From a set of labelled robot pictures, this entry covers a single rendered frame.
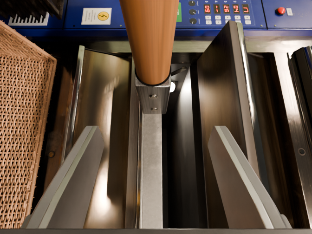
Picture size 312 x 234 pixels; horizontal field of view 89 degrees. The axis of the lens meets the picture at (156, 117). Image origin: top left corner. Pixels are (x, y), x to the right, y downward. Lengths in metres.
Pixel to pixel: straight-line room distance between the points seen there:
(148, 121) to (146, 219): 0.12
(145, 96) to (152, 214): 0.14
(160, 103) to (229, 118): 0.30
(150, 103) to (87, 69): 0.46
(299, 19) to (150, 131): 0.75
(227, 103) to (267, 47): 0.35
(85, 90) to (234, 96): 0.45
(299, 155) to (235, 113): 0.30
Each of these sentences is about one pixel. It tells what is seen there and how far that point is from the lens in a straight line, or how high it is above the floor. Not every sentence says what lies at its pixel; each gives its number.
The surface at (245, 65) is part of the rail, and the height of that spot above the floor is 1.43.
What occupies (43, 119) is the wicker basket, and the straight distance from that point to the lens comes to 0.61.
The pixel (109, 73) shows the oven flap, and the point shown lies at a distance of 0.62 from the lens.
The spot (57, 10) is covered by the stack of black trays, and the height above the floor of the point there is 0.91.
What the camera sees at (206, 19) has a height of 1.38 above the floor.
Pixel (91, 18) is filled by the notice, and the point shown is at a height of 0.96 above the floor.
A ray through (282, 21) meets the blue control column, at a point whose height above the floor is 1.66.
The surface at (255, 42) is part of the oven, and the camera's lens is 0.76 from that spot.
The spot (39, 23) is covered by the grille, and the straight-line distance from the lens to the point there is 0.79.
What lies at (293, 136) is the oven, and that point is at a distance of 0.67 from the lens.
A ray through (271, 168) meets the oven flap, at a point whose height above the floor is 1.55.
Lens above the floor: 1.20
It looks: level
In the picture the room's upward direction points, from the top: 90 degrees clockwise
